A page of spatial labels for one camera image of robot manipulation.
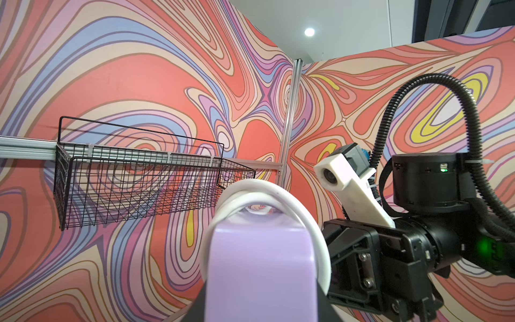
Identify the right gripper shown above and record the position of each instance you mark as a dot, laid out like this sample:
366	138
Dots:
386	270

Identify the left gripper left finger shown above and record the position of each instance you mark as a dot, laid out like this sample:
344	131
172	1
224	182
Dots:
196	312

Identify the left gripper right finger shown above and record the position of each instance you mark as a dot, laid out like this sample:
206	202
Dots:
325	311

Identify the purple power strip with cord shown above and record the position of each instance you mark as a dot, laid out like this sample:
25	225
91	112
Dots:
263	257

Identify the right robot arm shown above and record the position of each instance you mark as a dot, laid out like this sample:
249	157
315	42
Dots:
417	216

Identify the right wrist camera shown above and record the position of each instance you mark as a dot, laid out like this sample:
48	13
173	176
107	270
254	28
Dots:
346	172

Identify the black wire basket back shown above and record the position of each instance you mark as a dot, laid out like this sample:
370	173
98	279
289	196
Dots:
106	173

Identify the aluminium frame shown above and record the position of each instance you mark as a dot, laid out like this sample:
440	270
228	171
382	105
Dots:
16	148

